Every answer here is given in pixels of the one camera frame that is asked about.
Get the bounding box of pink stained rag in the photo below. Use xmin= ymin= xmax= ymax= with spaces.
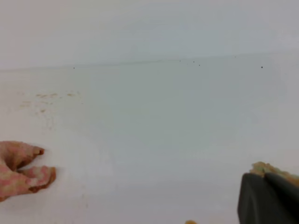
xmin=0 ymin=141 xmax=56 ymax=202

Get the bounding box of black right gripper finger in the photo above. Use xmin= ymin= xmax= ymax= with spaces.
xmin=237 ymin=173 xmax=299 ymax=224

